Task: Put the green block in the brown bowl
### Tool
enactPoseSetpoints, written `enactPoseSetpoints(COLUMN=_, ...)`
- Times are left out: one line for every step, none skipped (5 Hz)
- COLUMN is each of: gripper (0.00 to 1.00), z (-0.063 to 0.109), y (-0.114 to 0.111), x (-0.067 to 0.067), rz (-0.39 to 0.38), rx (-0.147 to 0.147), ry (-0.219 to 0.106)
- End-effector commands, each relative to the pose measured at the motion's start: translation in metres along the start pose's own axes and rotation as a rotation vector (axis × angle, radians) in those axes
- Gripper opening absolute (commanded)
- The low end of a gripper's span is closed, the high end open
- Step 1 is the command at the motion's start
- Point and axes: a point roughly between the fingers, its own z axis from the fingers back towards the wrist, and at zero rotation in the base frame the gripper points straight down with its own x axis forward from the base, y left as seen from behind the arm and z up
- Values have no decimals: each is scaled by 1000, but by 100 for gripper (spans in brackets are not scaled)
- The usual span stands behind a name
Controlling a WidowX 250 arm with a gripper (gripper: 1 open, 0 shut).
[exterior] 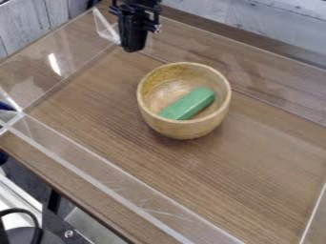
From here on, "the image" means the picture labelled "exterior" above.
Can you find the brown wooden bowl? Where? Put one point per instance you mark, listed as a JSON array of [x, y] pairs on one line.
[[165, 85]]

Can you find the green rectangular block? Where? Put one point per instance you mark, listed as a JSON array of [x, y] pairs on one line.
[[190, 104]]

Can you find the black base with screw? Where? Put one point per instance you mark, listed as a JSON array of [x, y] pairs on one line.
[[50, 231]]

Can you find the clear acrylic tray enclosure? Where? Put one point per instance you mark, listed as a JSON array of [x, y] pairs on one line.
[[248, 185]]

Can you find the black table leg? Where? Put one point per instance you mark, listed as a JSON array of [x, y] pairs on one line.
[[54, 202]]

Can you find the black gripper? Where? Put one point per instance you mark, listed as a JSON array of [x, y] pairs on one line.
[[140, 17]]

